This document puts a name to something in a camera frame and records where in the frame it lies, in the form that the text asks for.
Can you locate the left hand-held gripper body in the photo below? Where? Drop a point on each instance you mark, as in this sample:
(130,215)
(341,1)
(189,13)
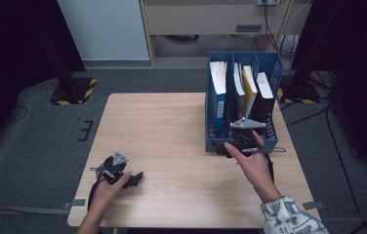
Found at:
(114,167)

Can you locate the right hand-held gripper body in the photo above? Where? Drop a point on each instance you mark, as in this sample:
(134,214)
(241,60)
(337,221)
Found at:
(245,136)

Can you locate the blue file rack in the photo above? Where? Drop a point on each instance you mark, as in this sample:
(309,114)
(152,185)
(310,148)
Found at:
(212,144)

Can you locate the black book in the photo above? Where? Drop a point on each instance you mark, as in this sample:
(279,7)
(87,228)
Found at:
(266,107)

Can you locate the blue book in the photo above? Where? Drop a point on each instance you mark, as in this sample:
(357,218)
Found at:
(219,97)

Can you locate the yellow book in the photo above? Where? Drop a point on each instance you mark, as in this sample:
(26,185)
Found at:
(249,84)

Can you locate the teal illustrated book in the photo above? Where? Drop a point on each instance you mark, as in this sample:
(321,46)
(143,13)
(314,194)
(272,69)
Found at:
(237,78)

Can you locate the person's left hand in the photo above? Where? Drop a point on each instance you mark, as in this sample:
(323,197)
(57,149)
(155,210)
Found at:
(106,195)

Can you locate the person's right hand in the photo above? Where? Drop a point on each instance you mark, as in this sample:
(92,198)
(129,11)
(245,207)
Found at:
(256,169)

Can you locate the grey tape piece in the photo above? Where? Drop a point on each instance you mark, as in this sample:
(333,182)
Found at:
(313,205)
(75,203)

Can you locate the black striped stand base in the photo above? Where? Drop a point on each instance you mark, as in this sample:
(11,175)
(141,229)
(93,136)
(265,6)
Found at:
(302,92)
(74,92)

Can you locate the grey cabinet label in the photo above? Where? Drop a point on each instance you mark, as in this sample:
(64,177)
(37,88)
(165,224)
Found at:
(249,28)

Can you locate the beige cabinet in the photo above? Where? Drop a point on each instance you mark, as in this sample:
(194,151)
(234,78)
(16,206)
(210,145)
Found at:
(197,19)

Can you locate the white power strip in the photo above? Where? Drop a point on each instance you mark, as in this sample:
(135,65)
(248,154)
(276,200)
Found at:
(267,2)

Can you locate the white panel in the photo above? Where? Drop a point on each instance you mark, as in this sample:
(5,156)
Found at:
(106,29)

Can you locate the black curtain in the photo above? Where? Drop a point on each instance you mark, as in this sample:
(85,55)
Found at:
(360,48)
(15,48)

